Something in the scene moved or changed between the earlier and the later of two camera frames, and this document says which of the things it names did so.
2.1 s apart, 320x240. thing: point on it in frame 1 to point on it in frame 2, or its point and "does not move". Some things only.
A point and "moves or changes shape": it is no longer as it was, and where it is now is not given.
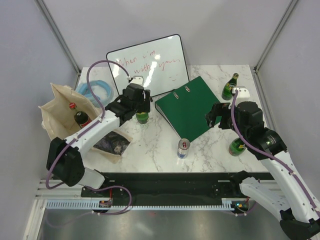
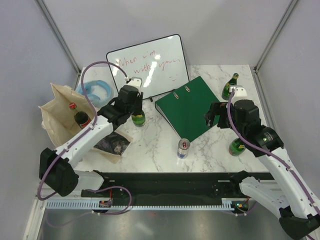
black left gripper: x=145 y=105 to x=139 y=100
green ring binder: x=186 y=107 does not move
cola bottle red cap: x=80 y=117 does not move
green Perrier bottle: x=142 y=117 moves or changes shape
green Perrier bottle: x=237 y=147 does not move
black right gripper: x=216 y=110 does not move
